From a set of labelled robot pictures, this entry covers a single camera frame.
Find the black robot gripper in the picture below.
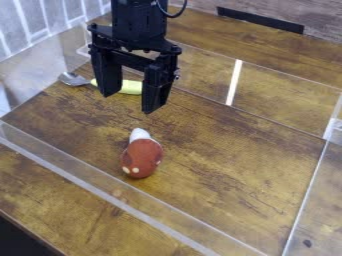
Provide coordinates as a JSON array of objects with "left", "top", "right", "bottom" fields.
[{"left": 88, "top": 0, "right": 182, "bottom": 114}]

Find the green handled metal spoon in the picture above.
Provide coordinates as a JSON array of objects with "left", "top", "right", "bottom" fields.
[{"left": 58, "top": 72, "right": 143, "bottom": 95}]

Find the red toy mushroom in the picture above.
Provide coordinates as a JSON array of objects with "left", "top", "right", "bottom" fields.
[{"left": 120, "top": 128, "right": 163, "bottom": 179}]

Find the black strip on table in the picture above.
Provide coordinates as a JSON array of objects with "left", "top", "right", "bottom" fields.
[{"left": 217, "top": 6, "right": 305, "bottom": 34}]

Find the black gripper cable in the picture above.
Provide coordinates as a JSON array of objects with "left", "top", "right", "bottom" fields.
[{"left": 152, "top": 0, "right": 190, "bottom": 19}]

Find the clear acrylic enclosure wall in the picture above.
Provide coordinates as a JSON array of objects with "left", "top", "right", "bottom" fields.
[{"left": 0, "top": 19, "right": 342, "bottom": 256}]

